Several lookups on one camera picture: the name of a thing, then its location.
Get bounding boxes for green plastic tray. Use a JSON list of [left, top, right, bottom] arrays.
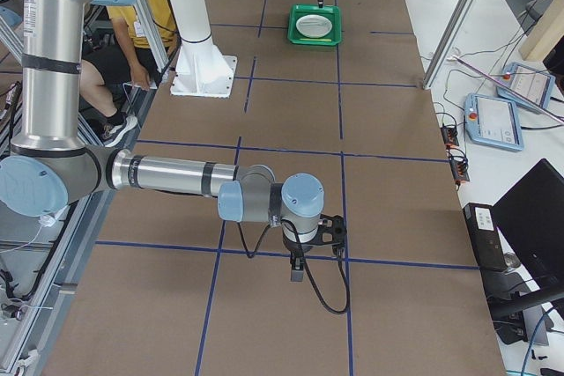
[[287, 4, 342, 47]]

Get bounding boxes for white round plate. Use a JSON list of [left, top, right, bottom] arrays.
[[295, 14, 333, 38]]

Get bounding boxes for yellow plastic spoon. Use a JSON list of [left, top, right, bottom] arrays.
[[298, 38, 334, 45]]

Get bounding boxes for near orange black hub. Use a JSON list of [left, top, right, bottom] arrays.
[[447, 147, 470, 187]]

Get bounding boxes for orange black hub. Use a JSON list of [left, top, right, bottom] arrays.
[[447, 147, 470, 187], [440, 124, 459, 148]]

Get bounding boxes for black mini computer box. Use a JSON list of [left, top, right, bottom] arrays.
[[463, 203, 508, 272]]

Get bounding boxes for far orange black hub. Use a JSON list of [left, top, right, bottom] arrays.
[[440, 124, 459, 148]]

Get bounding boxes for near blue teach pendant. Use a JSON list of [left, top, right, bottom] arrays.
[[464, 93, 524, 151]]

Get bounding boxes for blue teach pendant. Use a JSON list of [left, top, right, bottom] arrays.
[[500, 62, 555, 108], [464, 93, 524, 151]]

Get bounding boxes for seated person yellow shirt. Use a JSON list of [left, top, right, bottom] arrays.
[[79, 0, 176, 147]]

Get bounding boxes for wooden board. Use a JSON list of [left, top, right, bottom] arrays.
[[519, 0, 563, 62]]

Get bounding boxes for far blue teach pendant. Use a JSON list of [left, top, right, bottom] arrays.
[[500, 62, 555, 108]]

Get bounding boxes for black computer monitor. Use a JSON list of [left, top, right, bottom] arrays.
[[490, 159, 563, 320]]

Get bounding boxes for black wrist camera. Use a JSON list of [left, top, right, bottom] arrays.
[[317, 214, 347, 258]]

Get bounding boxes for black camera cable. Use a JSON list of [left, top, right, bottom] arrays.
[[236, 219, 352, 316]]

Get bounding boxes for white camera stand pillar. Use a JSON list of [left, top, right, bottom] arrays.
[[169, 0, 237, 99]]

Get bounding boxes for aluminium frame post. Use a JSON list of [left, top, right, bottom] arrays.
[[422, 0, 476, 89]]

